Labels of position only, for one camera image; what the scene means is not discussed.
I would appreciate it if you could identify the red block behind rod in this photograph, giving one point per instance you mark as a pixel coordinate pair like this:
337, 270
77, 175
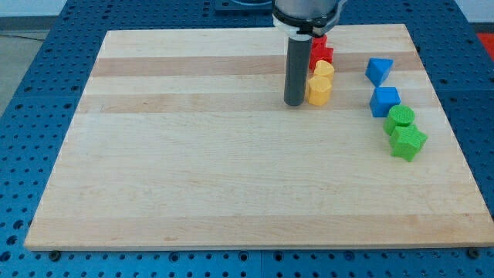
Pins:
319, 42

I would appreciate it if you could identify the green cylinder block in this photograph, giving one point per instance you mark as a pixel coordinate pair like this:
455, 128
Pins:
398, 116

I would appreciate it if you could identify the yellow hexagon block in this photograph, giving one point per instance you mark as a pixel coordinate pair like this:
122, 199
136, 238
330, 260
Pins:
318, 90

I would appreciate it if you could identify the blue cube block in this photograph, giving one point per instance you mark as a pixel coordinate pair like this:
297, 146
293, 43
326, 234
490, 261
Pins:
383, 99

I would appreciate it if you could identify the wooden board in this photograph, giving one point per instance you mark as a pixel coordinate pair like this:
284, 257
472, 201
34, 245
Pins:
182, 141

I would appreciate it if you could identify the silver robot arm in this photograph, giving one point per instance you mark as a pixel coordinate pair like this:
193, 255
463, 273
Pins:
302, 21

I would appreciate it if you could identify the blue triangle block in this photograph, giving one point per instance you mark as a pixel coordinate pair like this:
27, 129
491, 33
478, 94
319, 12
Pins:
378, 70

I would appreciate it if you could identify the red star block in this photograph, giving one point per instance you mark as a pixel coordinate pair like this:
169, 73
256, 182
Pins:
320, 53

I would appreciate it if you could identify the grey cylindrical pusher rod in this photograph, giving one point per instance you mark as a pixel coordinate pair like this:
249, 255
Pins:
297, 65

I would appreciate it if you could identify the green star block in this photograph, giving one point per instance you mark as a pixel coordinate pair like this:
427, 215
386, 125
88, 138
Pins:
406, 142

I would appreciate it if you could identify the yellow heart block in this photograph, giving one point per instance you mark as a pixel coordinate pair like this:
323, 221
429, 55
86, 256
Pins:
324, 69

